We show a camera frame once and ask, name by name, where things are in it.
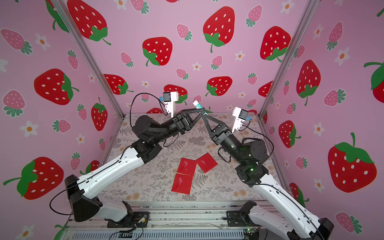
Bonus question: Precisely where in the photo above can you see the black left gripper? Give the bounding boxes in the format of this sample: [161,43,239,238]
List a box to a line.
[149,109,199,148]

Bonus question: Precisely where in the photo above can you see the green white glue stick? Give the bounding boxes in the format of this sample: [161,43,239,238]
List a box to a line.
[193,101,203,109]

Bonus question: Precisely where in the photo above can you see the red envelope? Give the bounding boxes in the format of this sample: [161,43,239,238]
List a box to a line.
[196,153,218,173]
[171,174,193,195]
[177,158,197,177]

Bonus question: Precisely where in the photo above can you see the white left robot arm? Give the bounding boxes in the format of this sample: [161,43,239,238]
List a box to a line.
[65,108,206,227]

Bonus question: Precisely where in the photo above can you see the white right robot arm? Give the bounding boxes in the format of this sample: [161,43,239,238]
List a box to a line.
[203,115,334,240]

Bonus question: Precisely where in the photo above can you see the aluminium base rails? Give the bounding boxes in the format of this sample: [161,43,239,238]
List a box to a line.
[56,201,283,240]

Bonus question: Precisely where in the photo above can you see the black left camera cable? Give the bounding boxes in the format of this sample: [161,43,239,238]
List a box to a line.
[129,92,169,128]

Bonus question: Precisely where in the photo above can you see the black camera cable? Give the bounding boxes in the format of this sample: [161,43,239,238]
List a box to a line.
[129,92,169,128]
[239,124,275,164]

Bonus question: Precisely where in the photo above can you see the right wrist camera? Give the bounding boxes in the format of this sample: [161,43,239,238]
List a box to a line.
[232,107,251,133]

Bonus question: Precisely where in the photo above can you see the black right camera cable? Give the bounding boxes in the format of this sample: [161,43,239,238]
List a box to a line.
[239,124,275,164]

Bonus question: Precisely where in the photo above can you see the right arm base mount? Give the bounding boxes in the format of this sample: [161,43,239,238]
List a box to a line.
[223,201,262,227]

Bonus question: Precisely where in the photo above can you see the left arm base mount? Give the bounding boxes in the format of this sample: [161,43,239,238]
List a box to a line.
[106,201,150,228]

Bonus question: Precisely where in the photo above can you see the aluminium frame post left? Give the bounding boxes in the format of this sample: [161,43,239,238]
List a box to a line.
[52,0,125,119]

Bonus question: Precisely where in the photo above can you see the aluminium frame post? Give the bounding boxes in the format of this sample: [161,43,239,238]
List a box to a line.
[52,0,125,119]
[259,0,320,119]

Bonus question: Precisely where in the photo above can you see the aluminium frame post right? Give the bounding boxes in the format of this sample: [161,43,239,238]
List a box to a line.
[259,0,320,119]

